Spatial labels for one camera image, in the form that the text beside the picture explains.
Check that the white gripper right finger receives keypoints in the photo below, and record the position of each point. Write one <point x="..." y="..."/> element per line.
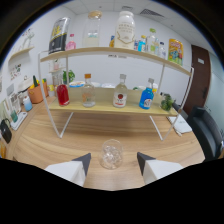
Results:
<point x="156" y="170"/>

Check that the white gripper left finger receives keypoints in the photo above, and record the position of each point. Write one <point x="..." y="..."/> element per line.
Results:
<point x="71" y="171"/>

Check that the blue bottle silver cap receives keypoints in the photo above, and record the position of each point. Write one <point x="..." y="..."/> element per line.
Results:
<point x="146" y="99"/>

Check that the white milk bottle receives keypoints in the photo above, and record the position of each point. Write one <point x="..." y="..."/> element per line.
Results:
<point x="124" y="33"/>

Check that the clear glass cup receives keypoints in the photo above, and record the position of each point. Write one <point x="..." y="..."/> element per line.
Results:
<point x="111" y="154"/>

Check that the green cup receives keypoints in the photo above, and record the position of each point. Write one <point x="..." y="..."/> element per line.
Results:
<point x="14" y="116"/>

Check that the white notebook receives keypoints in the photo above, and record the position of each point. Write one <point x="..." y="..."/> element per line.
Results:
<point x="180" y="125"/>

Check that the black armchair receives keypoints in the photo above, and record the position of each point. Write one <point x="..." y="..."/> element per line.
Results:
<point x="205" y="133"/>

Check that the small green glass jar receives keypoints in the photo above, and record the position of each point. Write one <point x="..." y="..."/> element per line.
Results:
<point x="166" y="102"/>

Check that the white board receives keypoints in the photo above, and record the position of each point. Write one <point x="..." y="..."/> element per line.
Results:
<point x="20" y="121"/>

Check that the red liquid bottle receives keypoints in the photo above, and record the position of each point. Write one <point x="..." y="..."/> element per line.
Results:
<point x="63" y="95"/>

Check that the black handbag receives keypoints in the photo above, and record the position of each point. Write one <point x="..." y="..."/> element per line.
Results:
<point x="5" y="132"/>

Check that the small blue white bottle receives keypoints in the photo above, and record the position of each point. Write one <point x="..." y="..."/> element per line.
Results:
<point x="27" y="104"/>

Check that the clear bottle red label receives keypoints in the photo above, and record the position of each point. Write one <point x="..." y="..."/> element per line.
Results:
<point x="120" y="97"/>

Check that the blue patterned bowl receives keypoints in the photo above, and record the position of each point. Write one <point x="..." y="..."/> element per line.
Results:
<point x="77" y="84"/>

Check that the potted green plant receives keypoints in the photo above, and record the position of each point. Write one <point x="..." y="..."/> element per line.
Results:
<point x="70" y="76"/>

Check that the green toy cucumber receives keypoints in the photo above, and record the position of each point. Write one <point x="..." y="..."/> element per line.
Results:
<point x="35" y="81"/>

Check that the brown door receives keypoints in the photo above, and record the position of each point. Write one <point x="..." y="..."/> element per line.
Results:
<point x="198" y="80"/>

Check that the yellow cartoon can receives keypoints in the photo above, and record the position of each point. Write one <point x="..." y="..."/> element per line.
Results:
<point x="175" y="51"/>

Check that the clear bottle green cap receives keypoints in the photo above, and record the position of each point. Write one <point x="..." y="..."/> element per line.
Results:
<point x="151" y="43"/>

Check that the pink bottle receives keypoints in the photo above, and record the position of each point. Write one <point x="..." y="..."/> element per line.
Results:
<point x="70" y="44"/>

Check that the ceiling air vent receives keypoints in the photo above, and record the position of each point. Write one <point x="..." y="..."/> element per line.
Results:
<point x="150" y="12"/>

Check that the white-frame wooden shelf rack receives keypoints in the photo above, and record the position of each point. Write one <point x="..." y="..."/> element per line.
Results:
<point x="100" y="106"/>

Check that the wooden wall shelf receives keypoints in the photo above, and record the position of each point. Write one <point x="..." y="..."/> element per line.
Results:
<point x="21" y="52"/>

